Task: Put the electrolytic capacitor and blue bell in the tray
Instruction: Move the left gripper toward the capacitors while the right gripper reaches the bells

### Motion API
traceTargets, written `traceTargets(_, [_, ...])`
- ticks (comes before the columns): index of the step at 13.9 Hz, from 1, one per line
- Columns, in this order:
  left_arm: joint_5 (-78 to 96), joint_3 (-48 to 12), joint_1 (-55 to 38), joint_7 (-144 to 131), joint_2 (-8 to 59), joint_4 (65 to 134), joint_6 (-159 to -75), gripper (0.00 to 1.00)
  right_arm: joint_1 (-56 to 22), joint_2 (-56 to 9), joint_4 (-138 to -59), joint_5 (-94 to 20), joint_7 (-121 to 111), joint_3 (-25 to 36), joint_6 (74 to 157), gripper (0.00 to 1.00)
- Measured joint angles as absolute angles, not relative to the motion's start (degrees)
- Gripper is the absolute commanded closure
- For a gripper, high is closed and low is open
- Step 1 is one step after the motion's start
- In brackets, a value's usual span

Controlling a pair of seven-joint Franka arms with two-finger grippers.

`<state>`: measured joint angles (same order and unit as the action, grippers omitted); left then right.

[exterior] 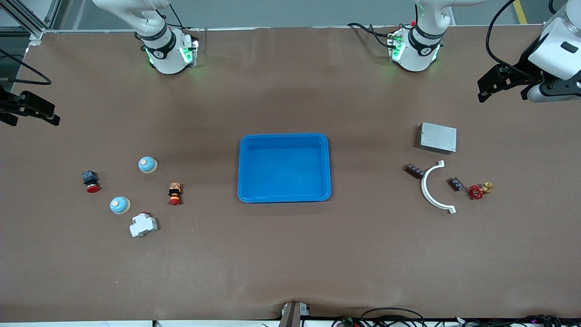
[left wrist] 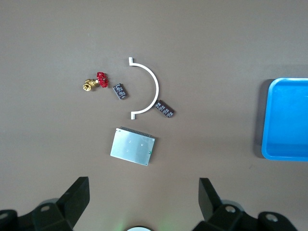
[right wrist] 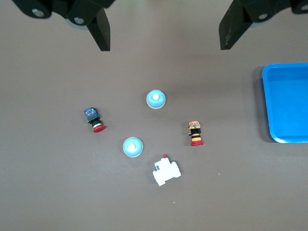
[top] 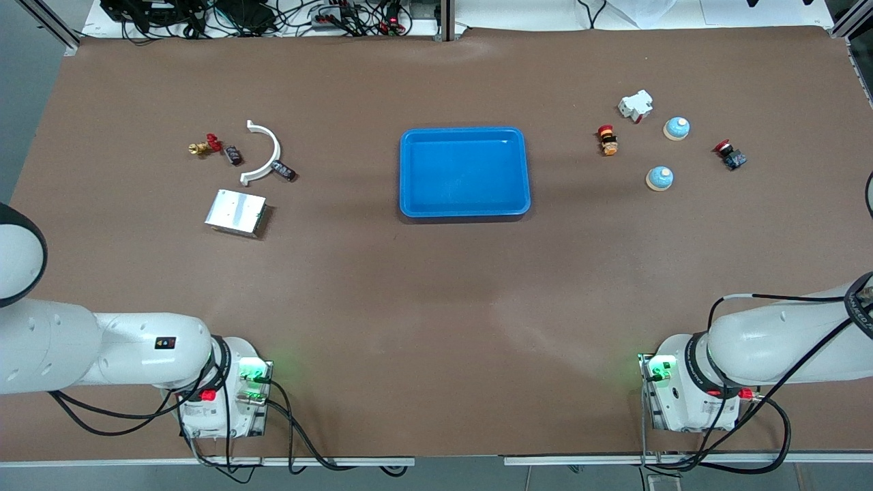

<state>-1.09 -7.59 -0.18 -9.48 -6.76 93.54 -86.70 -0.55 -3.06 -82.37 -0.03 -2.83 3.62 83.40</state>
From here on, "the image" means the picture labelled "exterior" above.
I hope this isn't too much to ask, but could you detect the blue plastic tray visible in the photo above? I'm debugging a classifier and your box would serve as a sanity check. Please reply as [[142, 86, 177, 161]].
[[238, 133, 332, 203]]

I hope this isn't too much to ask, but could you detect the grey metal box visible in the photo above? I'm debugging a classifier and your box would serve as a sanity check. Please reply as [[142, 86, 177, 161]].
[[419, 122, 457, 154]]

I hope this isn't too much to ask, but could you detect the red emergency stop button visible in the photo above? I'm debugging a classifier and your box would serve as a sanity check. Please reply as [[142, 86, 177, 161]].
[[82, 170, 101, 193]]

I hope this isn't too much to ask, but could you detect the base connector box green light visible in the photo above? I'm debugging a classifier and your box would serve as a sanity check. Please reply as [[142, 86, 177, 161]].
[[387, 28, 405, 63], [181, 39, 200, 69]]

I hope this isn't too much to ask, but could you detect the white circuit breaker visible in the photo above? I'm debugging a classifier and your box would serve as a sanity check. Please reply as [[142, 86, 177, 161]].
[[129, 212, 158, 238]]

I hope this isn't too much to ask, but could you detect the brown table cover mat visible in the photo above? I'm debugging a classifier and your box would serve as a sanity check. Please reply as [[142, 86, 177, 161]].
[[0, 25, 581, 322]]

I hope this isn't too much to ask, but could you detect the aluminium frame post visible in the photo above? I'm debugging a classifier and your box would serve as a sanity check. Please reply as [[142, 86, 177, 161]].
[[0, 0, 62, 46]]

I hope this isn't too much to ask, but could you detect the red handle brass valve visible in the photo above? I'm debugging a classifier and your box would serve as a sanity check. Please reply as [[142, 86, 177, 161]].
[[468, 182, 493, 200]]

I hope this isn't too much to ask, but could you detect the white curved plastic bracket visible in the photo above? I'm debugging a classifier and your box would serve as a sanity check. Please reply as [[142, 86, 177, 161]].
[[421, 160, 456, 214]]

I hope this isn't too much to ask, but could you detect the black base cable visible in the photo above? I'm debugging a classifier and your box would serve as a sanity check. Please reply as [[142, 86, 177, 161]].
[[347, 22, 395, 48]]

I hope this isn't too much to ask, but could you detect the cable bundle at table edge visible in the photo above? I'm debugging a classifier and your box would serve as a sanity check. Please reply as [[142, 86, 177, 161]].
[[456, 314, 581, 327]]

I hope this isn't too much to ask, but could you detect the black cable loop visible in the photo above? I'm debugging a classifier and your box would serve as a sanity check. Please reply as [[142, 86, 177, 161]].
[[361, 307, 426, 327]]

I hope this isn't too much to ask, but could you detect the metal clamp bracket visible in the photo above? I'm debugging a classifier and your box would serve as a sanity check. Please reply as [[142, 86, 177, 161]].
[[278, 301, 310, 327]]

